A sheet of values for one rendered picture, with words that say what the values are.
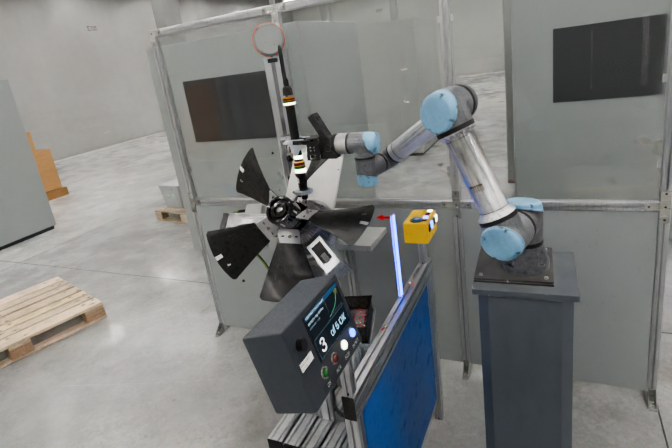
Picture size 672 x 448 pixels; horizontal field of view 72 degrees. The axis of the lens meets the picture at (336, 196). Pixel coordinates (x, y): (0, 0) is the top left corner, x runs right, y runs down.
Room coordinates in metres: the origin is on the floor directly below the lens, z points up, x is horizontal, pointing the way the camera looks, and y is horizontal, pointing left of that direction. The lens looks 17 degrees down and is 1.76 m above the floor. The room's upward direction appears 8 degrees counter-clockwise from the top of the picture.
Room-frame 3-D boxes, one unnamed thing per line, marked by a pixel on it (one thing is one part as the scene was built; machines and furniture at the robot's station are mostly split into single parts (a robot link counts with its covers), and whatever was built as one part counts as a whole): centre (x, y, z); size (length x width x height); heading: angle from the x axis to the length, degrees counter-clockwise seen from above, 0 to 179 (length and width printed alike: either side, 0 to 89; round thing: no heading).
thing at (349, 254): (2.26, -0.03, 0.42); 0.04 x 0.04 x 0.83; 63
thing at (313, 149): (1.66, 0.02, 1.45); 0.12 x 0.08 x 0.09; 63
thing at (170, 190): (6.06, 1.97, 0.31); 0.60 x 0.42 x 0.33; 144
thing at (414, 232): (1.81, -0.33, 1.02); 0.16 x 0.10 x 0.11; 153
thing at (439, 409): (1.84, -0.35, 0.39); 0.04 x 0.04 x 0.78; 63
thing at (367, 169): (1.61, -0.13, 1.36); 0.11 x 0.08 x 0.11; 138
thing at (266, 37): (2.43, 0.22, 1.88); 0.16 x 0.07 x 0.16; 98
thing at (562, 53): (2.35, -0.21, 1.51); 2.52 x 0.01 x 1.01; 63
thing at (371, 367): (1.46, -0.16, 0.82); 0.90 x 0.04 x 0.08; 153
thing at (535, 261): (1.37, -0.59, 1.07); 0.15 x 0.15 x 0.10
